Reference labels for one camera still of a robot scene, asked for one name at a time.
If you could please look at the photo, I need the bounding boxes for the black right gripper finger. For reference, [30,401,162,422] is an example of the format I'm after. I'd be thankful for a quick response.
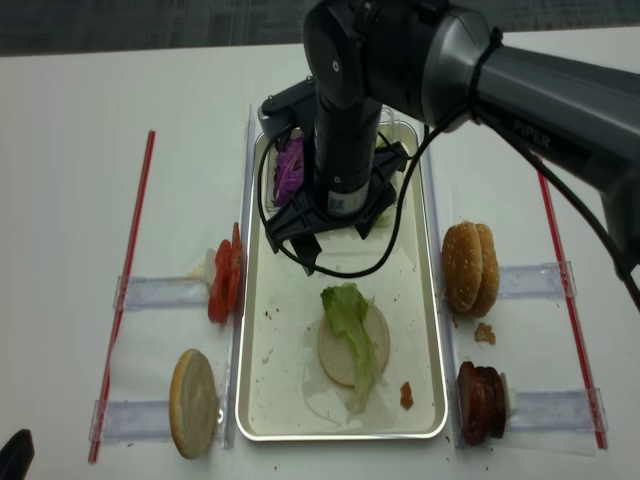
[290,234,321,276]

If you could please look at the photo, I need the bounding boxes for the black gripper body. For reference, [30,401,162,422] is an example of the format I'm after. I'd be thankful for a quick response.
[265,94,382,252]

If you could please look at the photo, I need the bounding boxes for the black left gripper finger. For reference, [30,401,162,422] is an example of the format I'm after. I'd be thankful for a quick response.
[354,210,384,239]

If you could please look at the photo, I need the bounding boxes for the green lettuce leaf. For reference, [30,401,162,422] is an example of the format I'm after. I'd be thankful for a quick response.
[320,283,384,415]

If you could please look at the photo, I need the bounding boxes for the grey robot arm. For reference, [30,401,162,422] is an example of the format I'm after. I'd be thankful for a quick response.
[259,1,639,277]

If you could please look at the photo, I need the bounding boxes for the green lettuce pile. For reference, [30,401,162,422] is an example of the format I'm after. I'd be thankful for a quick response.
[373,125,402,229]

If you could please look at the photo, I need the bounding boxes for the rear tomato slice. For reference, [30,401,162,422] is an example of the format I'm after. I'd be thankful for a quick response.
[227,222,243,311]

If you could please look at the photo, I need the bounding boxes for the tomato slice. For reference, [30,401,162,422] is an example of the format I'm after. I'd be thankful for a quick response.
[227,222,243,311]
[208,239,232,324]

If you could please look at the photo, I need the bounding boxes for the white block behind tomato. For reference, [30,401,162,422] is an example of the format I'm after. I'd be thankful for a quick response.
[202,249,217,289]

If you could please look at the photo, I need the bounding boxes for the front tomato slice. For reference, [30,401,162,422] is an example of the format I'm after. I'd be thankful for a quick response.
[208,239,232,324]

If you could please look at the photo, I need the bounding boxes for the meat crumb on tray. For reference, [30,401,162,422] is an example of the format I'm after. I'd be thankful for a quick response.
[400,381,414,410]

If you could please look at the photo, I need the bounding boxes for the front meat patty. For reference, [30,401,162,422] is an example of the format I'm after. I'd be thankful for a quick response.
[457,361,491,446]

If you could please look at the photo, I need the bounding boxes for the meat patty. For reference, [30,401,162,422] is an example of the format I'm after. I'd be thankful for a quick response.
[479,367,507,439]
[457,361,491,446]

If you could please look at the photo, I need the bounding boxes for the rear meat patty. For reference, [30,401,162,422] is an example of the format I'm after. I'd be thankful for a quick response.
[479,367,507,439]

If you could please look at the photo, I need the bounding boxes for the purple cabbage leaves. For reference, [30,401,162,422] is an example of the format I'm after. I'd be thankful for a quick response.
[273,136,304,207]

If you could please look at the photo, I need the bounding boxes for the clear plastic salad container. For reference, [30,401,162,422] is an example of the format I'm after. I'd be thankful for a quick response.
[266,107,409,242]

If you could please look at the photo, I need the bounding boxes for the front sesame bun top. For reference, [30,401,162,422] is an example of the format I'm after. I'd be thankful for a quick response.
[442,221,483,313]

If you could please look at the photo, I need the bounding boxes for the sesame bun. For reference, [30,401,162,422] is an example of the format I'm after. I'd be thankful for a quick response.
[469,224,500,318]
[442,221,483,313]

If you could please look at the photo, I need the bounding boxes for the flat bun bottom on tray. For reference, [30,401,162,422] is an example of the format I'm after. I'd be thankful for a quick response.
[317,298,391,388]

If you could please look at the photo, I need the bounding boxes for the white rectangular serving tray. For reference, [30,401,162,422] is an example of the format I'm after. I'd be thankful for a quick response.
[236,135,449,441]

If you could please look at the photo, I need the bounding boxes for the rear sesame bun top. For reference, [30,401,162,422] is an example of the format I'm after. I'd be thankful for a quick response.
[469,224,500,318]

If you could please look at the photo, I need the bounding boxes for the bun crumb on table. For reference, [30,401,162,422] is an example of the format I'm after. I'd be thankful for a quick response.
[474,322,496,345]

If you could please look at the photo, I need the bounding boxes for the upper left clear holder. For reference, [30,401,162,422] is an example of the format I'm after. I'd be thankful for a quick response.
[113,276,209,311]

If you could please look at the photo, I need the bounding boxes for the clear holder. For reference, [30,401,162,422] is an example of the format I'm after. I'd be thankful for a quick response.
[89,401,172,443]
[113,276,209,311]
[506,389,608,433]
[497,262,576,299]

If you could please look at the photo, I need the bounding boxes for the upright bun bottom slice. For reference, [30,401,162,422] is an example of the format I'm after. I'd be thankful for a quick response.
[168,349,218,460]

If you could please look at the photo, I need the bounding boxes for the upper right clear holder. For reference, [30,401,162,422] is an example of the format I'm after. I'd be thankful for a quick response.
[497,262,576,299]

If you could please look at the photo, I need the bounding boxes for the right red straw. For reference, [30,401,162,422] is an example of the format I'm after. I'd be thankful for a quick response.
[538,173,603,427]

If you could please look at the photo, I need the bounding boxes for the red straw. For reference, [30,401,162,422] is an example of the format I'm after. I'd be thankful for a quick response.
[538,173,603,427]
[88,130,156,465]

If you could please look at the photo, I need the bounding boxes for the left red straw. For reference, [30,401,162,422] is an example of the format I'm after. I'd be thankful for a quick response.
[88,130,156,465]

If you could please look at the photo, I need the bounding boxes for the lower left clear holder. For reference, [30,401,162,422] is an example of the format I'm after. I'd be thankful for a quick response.
[89,401,172,443]

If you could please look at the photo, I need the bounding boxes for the lower right clear holder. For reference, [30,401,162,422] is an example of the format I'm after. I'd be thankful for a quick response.
[506,389,608,433]

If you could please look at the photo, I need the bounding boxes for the black object at corner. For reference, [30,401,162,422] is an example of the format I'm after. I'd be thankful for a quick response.
[0,429,35,480]

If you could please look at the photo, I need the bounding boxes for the right long clear rail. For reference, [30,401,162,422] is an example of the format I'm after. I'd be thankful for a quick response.
[421,127,464,449]

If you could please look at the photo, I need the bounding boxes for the long clear rail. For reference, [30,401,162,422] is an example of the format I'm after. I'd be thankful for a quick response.
[421,127,464,449]
[220,104,256,450]

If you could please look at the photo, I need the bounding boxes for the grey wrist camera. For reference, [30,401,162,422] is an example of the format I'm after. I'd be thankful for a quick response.
[258,77,316,140]

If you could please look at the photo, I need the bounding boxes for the left long clear rail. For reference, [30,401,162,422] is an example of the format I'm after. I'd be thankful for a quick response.
[220,104,256,450]

